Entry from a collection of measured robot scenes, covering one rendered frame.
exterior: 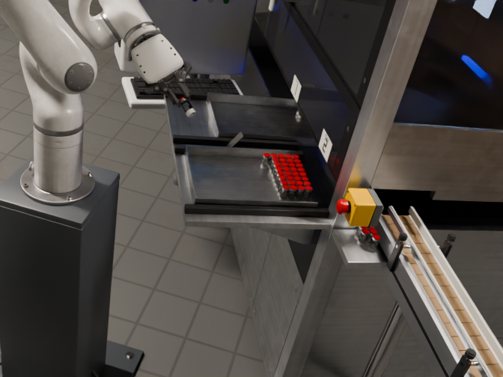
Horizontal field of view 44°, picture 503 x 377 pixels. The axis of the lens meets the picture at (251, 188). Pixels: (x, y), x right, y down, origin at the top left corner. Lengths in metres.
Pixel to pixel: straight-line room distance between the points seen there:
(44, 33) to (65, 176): 0.40
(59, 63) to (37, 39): 0.07
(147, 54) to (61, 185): 0.42
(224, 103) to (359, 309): 0.82
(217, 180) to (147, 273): 1.03
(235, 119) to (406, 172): 0.67
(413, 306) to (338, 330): 0.53
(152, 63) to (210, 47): 1.00
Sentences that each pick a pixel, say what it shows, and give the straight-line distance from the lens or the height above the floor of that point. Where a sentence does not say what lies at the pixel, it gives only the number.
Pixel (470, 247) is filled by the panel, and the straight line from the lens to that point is 1.96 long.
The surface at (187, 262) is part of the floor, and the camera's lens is 2.79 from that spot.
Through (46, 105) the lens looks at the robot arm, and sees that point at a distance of 1.56.
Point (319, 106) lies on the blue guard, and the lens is 1.84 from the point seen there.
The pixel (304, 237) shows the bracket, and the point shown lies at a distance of 1.84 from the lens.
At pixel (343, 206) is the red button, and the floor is 1.01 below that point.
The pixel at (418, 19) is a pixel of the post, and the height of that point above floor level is 1.48.
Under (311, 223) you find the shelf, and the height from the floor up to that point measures 0.88.
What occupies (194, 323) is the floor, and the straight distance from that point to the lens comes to 2.54.
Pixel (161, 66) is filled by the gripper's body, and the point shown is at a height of 1.25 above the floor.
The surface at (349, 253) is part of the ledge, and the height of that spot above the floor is 0.88.
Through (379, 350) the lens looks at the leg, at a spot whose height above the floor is 0.62.
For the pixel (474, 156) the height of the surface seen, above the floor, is 1.13.
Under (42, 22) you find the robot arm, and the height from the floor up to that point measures 1.34.
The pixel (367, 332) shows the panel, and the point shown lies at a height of 0.45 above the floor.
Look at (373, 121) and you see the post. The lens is 1.53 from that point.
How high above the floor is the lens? 1.88
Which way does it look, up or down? 35 degrees down
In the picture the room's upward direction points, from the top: 13 degrees clockwise
